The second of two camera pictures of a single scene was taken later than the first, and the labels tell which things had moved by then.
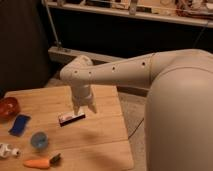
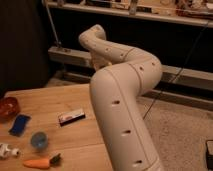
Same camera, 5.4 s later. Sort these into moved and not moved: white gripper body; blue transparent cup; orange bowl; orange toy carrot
Moved: white gripper body
Not moved: orange toy carrot; blue transparent cup; orange bowl
